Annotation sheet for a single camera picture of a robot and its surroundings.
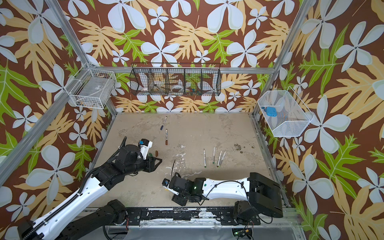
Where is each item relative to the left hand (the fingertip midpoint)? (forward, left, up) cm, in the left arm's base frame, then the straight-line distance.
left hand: (158, 158), depth 74 cm
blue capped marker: (+38, +5, -19) cm, 43 cm away
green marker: (+7, -25, -19) cm, 32 cm away
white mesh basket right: (+19, -70, +11) cm, 74 cm away
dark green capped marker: (+12, -32, -19) cm, 38 cm away
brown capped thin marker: (+26, +1, -19) cm, 32 cm away
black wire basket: (+52, -6, +12) cm, 54 cm away
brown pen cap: (+13, +6, -19) cm, 24 cm away
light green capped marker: (+9, -36, -18) cm, 42 cm away
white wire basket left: (+38, +43, +14) cm, 59 cm away
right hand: (-13, -8, -15) cm, 22 cm away
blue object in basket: (+27, -63, +7) cm, 69 cm away
